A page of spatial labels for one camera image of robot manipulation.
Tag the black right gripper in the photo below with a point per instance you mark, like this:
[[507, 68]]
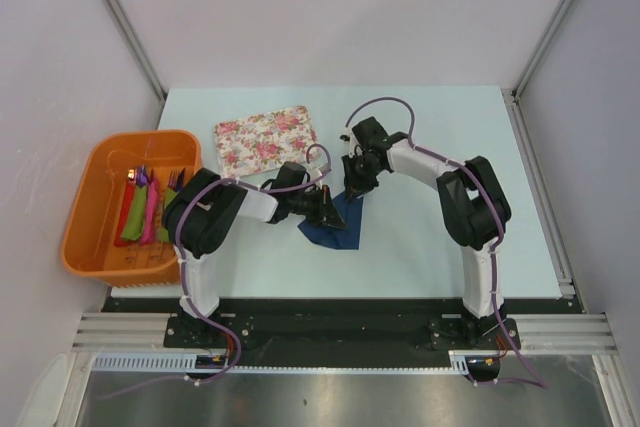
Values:
[[354, 186]]

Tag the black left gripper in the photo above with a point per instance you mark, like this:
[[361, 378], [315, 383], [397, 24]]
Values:
[[325, 213]]

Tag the dark blue paper napkin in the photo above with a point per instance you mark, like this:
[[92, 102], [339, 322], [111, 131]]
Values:
[[333, 238]]

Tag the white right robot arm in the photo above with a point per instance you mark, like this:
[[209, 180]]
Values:
[[473, 205]]

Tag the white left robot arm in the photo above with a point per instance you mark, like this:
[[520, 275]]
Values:
[[201, 214]]

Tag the green napkin roll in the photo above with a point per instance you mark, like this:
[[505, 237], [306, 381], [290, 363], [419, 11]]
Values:
[[134, 224], [169, 196]]

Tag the pink napkin roll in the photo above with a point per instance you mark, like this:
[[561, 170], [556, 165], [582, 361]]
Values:
[[148, 233]]

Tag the red napkin roll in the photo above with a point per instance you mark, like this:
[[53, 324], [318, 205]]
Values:
[[123, 215]]

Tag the floral rectangular tray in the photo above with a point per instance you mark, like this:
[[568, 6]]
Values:
[[264, 142]]

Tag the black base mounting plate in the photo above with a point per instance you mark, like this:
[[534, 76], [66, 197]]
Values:
[[326, 333]]

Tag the orange plastic basket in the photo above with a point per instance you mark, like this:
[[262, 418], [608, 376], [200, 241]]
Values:
[[171, 157]]

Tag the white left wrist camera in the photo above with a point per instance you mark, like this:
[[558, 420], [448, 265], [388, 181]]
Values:
[[319, 173]]

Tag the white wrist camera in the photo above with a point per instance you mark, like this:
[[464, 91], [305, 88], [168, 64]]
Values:
[[349, 138], [319, 173]]

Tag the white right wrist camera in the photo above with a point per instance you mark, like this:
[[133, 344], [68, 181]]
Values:
[[349, 138]]

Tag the white slotted cable duct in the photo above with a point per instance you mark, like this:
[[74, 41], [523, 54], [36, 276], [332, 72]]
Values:
[[144, 362]]

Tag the aluminium frame rail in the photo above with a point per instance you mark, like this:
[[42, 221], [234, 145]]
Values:
[[121, 332]]

